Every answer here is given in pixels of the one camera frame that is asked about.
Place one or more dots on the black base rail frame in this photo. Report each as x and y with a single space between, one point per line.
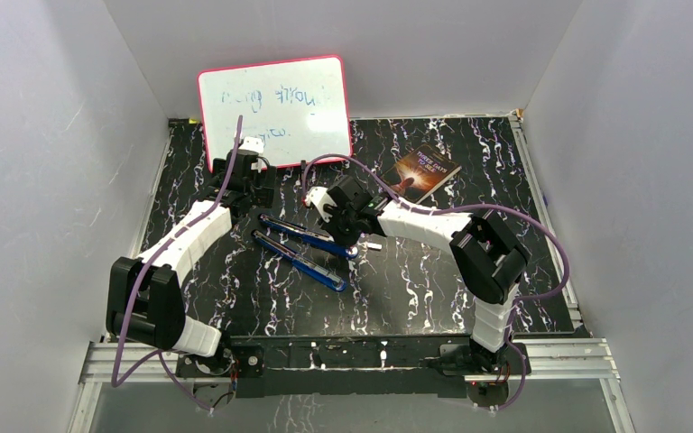
267 366

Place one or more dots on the whiteboard with pink frame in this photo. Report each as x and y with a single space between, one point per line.
297 108

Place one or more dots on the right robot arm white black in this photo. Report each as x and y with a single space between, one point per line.
489 257

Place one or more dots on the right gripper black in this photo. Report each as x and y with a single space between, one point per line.
331 226

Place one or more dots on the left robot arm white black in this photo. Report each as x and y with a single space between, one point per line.
145 302

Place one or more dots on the paperback book orange cover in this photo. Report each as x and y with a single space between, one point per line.
420 173

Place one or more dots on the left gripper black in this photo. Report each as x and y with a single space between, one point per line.
263 193

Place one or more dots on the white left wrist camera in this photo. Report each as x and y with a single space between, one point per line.
252 144

